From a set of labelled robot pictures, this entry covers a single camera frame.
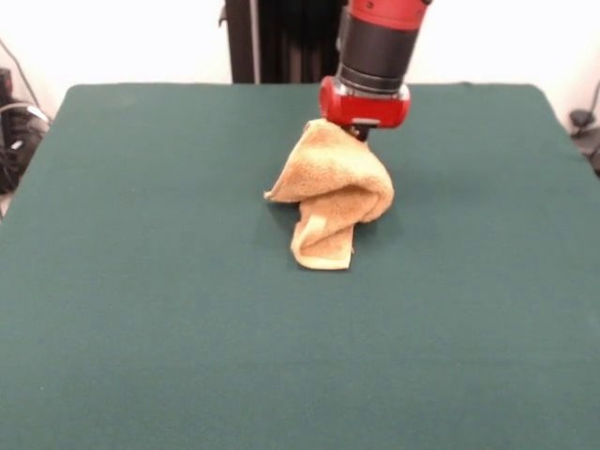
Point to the orange terry towel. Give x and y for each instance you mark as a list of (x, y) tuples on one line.
[(328, 178)]

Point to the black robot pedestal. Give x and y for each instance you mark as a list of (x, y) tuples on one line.
[(244, 47)]

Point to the dark green table cloth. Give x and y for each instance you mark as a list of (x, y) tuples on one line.
[(140, 304)]

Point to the grey round-headed stand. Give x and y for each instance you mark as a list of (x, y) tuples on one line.
[(581, 117)]

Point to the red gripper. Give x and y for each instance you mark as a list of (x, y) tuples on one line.
[(365, 110)]

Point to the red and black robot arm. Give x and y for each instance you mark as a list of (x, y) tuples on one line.
[(379, 47)]

